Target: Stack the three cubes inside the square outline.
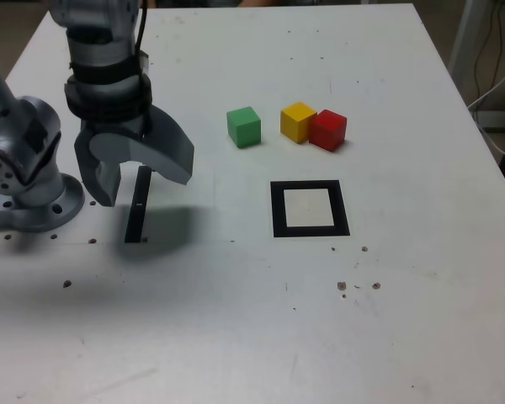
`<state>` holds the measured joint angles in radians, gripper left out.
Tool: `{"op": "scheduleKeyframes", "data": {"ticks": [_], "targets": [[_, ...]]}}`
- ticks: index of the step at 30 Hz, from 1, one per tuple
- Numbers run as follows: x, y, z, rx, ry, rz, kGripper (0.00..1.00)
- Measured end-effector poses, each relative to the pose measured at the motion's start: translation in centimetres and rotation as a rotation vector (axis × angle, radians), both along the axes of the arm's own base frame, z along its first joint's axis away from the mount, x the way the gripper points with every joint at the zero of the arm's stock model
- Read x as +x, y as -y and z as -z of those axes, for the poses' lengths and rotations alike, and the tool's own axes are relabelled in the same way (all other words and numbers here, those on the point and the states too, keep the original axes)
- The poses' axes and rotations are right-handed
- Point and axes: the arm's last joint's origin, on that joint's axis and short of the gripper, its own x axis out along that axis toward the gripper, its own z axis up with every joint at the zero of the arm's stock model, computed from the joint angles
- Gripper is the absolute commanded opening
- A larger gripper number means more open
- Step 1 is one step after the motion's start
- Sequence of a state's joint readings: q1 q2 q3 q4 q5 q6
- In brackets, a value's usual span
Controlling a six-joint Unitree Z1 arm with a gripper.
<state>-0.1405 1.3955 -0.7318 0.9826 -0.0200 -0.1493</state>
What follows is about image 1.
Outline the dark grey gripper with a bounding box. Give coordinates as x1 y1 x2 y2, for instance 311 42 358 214
74 104 196 208

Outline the green cube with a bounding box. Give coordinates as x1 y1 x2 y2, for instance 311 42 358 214
226 105 263 150

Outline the yellow cube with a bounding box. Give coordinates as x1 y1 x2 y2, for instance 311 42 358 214
279 101 318 145

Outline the red cube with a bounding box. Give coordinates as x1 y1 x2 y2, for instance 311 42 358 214
308 109 348 153

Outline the black tape square outline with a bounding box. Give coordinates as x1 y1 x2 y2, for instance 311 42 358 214
269 179 351 239

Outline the black tape strip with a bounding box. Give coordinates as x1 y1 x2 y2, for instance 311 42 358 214
124 165 153 244

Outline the white cable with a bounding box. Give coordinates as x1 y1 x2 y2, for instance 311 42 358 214
466 56 505 160

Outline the white metal frame leg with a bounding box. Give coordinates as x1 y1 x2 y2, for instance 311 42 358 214
448 0 487 102

